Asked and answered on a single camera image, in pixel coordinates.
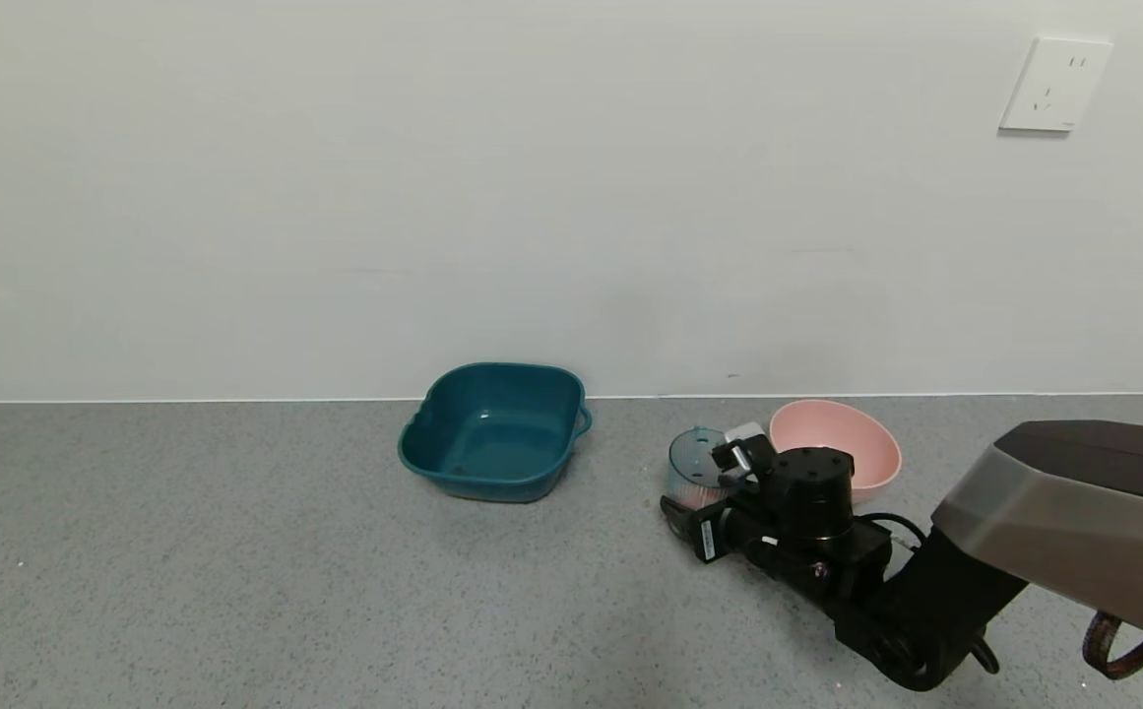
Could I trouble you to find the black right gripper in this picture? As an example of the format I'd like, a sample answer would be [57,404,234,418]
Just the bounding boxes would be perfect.
[660,494,779,563]

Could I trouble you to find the red and white solid pieces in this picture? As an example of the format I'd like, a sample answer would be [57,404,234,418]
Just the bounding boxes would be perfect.
[671,481,727,512]

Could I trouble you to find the clear plastic cup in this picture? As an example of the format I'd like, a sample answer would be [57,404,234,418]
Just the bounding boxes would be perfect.
[668,426,731,513]

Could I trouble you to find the pink bowl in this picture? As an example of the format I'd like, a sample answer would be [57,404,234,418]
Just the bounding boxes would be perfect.
[769,399,903,505]

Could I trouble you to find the teal plastic basin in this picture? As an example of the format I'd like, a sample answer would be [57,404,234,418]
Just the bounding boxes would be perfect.
[398,362,594,504]

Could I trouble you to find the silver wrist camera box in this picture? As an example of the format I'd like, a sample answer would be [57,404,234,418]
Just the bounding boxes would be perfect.
[712,422,777,483]

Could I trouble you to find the black cable with white tag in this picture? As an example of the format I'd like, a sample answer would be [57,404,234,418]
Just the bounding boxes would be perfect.
[861,511,929,552]

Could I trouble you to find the brown strap loop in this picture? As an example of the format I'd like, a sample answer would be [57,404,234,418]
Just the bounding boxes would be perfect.
[1082,611,1143,681]

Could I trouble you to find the white wall socket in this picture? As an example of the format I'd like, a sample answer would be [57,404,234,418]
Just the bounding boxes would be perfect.
[999,36,1114,134]

